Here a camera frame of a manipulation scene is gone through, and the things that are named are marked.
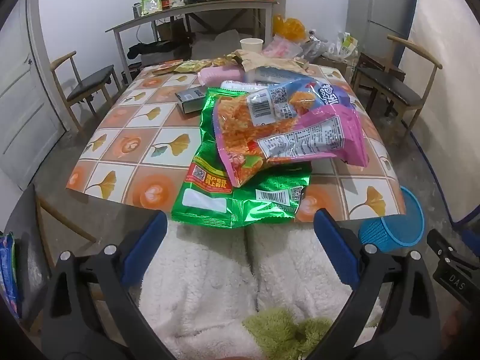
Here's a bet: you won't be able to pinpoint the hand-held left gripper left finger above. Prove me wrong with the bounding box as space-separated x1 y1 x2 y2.
45 210 169 360

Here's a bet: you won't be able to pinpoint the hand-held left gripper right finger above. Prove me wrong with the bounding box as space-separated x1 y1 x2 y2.
313 208 443 360

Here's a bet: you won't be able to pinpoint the blue plastic basket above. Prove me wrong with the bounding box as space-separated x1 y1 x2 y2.
358 185 425 253

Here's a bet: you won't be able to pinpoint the large green snack bag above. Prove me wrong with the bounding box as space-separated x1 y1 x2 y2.
170 87 312 229

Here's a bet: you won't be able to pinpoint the pink snack bag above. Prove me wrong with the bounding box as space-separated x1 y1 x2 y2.
212 75 370 188

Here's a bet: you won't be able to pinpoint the small grey box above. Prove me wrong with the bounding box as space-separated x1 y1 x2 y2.
175 86 209 114

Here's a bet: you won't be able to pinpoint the ginkgo print tablecloth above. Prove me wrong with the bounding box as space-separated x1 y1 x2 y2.
65 60 407 223

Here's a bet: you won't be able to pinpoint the wooden chair dark seat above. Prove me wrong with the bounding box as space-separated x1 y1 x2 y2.
50 50 122 130
352 34 443 136
7 184 98 331

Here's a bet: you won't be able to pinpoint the blue packet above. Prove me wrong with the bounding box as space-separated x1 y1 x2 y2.
0 232 21 317

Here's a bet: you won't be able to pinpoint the orange white snack packet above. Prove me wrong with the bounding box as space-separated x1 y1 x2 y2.
152 60 184 76

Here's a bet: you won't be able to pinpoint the cardboard box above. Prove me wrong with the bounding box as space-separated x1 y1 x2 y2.
315 55 347 76
155 19 188 42

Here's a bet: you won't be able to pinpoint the pale yellow snack packet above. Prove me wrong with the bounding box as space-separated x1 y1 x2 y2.
175 61 205 74

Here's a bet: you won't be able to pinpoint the dark wooden stool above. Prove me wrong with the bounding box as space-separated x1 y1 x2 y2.
358 53 406 83

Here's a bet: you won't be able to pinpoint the pink cloth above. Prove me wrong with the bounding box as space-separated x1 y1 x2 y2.
197 67 244 85

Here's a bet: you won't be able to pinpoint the white door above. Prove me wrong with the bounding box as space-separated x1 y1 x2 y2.
0 0 66 181

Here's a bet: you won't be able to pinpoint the black cloth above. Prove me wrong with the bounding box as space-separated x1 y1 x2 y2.
127 41 188 61

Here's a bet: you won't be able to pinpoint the crumpled brown paper wrapper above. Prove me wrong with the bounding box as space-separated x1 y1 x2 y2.
230 50 310 73

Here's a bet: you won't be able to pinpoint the clear plastic bags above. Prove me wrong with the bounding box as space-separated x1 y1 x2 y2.
300 32 340 61

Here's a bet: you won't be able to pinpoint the white green bag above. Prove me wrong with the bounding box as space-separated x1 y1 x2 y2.
335 32 359 59

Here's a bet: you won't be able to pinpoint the pink plastic bag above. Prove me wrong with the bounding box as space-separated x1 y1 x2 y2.
264 37 301 59

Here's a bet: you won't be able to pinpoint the white sack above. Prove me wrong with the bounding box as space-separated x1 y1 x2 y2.
191 32 241 61

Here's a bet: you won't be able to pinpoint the white paper cup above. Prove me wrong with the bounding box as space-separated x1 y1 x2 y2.
239 38 264 54

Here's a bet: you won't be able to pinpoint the orange plastic bag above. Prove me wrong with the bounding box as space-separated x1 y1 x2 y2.
272 15 305 41

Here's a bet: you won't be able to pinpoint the grey side table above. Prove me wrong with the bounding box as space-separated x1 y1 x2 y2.
105 0 280 85

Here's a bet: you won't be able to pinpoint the green white packet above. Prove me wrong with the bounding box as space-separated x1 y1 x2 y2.
141 0 163 16

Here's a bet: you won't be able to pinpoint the grey refrigerator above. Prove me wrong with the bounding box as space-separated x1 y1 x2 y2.
345 0 419 61

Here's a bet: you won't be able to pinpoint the blue hose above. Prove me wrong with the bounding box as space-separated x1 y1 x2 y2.
410 127 480 229

